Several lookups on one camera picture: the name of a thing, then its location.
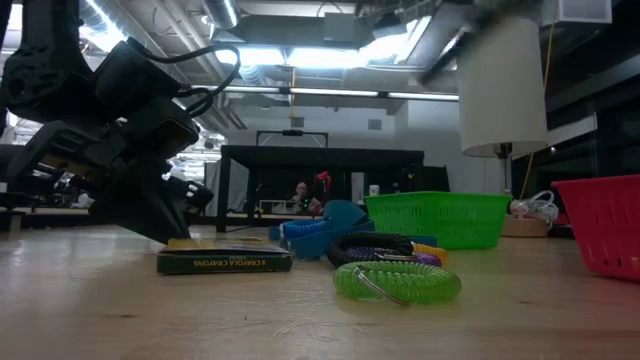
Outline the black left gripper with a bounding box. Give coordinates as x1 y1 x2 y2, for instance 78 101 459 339
7 97 215 245

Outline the white shade table lamp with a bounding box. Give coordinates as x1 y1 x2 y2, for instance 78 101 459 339
456 17 550 238

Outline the yellow green crayon box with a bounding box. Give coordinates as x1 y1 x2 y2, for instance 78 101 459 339
156 237 295 275

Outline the black background camera stand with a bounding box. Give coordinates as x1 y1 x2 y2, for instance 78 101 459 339
255 129 330 149

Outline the orange coil wristband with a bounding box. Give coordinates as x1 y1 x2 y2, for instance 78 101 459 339
410 242 449 264

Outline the blue coil wristband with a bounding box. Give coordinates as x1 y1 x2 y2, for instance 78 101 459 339
268 219 334 242

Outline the black coil wristband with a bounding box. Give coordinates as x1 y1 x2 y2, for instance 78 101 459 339
327 231 415 269

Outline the green plastic basket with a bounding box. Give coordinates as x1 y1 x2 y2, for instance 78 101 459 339
364 191 511 250

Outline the person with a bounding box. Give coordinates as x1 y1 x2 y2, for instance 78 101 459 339
289 181 322 215

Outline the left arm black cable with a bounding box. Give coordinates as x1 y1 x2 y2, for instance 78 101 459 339
127 37 242 119

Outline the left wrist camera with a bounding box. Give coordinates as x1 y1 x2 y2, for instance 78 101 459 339
94 39 182 109

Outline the yellow power cable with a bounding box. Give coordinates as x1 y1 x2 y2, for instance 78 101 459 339
519 0 559 201

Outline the white plastic bag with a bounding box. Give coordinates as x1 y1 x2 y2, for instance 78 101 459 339
509 189 560 224

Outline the red plastic basket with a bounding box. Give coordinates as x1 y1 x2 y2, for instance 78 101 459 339
552 174 640 281

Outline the green coil wristband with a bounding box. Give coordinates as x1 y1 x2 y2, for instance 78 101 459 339
332 260 462 305

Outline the purple coil wristband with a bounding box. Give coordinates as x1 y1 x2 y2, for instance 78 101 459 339
344 246 442 268

